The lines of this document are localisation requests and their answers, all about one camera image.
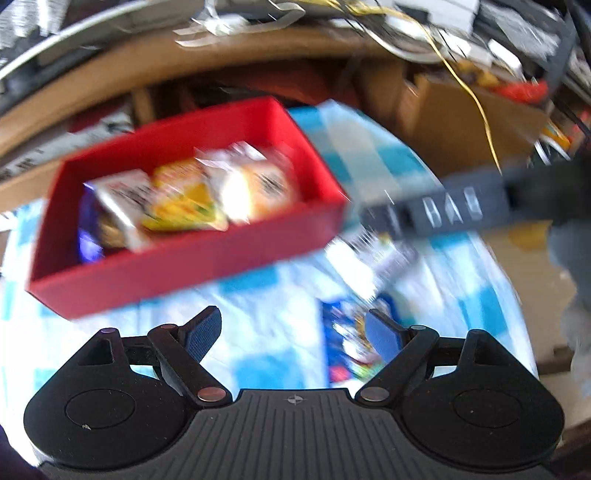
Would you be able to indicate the yellow snack packet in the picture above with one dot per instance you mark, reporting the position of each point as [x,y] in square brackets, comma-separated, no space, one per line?
[184,203]

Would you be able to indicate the blue white checked cloth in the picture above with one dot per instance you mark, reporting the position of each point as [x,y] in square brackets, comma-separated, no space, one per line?
[258,314]

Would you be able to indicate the wooden desk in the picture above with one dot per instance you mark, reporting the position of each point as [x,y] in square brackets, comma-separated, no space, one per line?
[184,60]

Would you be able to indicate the blue snack packet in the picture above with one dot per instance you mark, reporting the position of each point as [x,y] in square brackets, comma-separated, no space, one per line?
[341,332]

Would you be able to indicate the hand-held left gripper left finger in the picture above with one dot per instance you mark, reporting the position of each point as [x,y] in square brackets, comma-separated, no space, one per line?
[203,334]

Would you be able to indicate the brown cardboard box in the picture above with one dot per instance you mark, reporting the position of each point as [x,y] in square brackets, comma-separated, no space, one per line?
[461,129]

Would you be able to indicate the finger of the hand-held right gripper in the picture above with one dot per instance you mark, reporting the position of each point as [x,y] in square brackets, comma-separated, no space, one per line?
[383,220]

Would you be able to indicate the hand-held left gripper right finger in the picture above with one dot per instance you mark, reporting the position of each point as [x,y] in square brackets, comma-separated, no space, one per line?
[381,337]

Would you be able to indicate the orange white snack packet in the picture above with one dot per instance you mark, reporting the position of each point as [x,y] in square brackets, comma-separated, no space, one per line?
[258,189]

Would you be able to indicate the silver red-print snack packet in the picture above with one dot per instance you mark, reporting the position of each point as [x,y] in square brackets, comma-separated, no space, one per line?
[124,198]

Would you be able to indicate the purple snack packet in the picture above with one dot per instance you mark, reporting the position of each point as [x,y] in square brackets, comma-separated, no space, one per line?
[87,240]

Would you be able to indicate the white silver snack packet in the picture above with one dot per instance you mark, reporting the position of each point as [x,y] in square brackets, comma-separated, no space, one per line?
[383,258]

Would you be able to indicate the red cardboard box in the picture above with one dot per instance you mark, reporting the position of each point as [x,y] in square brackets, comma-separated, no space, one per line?
[184,272]

